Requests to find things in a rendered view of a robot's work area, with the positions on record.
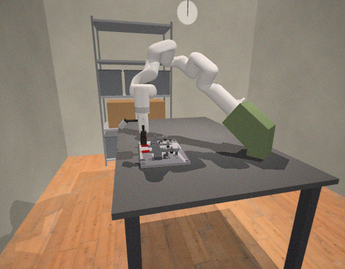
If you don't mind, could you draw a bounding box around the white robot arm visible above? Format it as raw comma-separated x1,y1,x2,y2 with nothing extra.
129,40,245,117

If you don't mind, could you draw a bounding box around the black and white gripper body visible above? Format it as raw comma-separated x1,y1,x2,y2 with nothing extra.
135,113,149,133

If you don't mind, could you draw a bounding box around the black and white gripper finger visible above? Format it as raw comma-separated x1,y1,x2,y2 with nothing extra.
141,125,147,145

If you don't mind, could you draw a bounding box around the toggle clamp with red handle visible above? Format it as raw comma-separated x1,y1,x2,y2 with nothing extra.
142,146,174,160
147,135,167,145

